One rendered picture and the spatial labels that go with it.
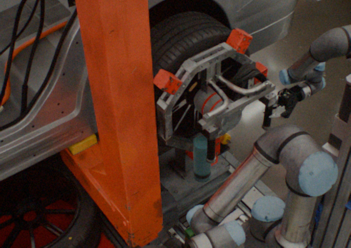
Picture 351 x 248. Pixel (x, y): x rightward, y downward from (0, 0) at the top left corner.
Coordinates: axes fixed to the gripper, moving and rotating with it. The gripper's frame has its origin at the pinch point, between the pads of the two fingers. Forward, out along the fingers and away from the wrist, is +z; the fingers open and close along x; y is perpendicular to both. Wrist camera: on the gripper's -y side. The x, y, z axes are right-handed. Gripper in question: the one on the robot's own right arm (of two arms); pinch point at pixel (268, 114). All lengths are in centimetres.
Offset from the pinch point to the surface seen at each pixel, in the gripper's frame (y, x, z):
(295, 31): -83, -116, -154
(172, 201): -42, -13, 47
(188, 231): -17, 19, 61
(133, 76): 64, 6, 73
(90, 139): -11, -47, 70
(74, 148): -11, -47, 78
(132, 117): 47, 6, 75
